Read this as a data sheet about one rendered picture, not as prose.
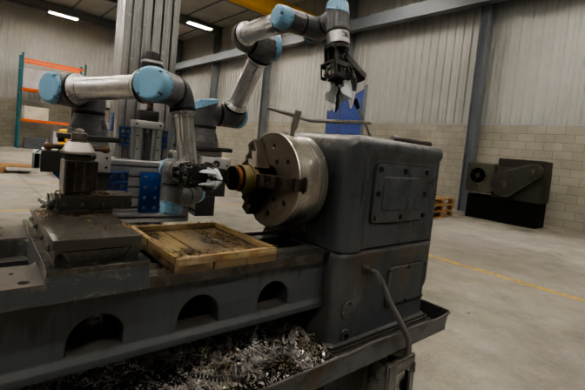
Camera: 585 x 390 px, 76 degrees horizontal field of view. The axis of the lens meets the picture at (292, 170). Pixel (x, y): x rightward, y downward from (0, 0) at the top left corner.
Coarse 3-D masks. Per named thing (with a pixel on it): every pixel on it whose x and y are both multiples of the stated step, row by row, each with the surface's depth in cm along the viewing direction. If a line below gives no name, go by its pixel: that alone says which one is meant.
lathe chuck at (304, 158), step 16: (272, 144) 124; (288, 144) 117; (304, 144) 120; (272, 160) 123; (288, 160) 117; (304, 160) 115; (288, 176) 117; (304, 176) 114; (320, 176) 118; (272, 192) 122; (288, 192) 116; (304, 192) 115; (272, 208) 122; (288, 208) 116; (304, 208) 117; (272, 224) 122; (288, 224) 122
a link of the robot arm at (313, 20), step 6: (312, 18) 127; (318, 18) 128; (312, 24) 127; (318, 24) 127; (306, 30) 127; (312, 30) 128; (318, 30) 129; (306, 36) 130; (312, 36) 130; (318, 36) 130; (324, 36) 130; (312, 42) 134; (318, 42) 135
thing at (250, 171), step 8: (232, 168) 115; (240, 168) 115; (248, 168) 116; (232, 176) 119; (240, 176) 113; (248, 176) 114; (256, 176) 116; (232, 184) 118; (240, 184) 114; (248, 184) 115; (248, 192) 118
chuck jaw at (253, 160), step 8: (248, 144) 127; (256, 144) 125; (264, 144) 128; (256, 152) 123; (264, 152) 126; (248, 160) 120; (256, 160) 122; (264, 160) 124; (256, 168) 121; (264, 168) 123; (272, 168) 126
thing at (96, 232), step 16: (32, 208) 99; (48, 224) 82; (64, 224) 83; (80, 224) 84; (112, 224) 87; (48, 240) 74; (64, 240) 71; (80, 240) 73; (96, 240) 74; (112, 240) 76; (128, 240) 78; (64, 256) 71; (80, 256) 73; (96, 256) 75; (112, 256) 77; (128, 256) 79
